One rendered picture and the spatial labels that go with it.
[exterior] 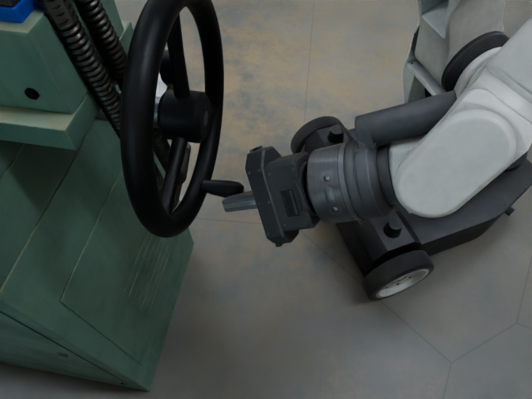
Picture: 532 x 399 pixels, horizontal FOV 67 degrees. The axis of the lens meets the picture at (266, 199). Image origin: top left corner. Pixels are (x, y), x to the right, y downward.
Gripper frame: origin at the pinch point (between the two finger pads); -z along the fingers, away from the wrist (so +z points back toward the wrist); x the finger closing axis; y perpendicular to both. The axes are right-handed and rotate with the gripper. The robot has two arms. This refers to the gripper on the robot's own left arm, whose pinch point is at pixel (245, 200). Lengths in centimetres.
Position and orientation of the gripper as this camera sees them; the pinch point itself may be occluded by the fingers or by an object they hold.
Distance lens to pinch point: 51.8
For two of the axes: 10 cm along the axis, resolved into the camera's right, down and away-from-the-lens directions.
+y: -4.4, 3.2, -8.4
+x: -2.9, -9.4, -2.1
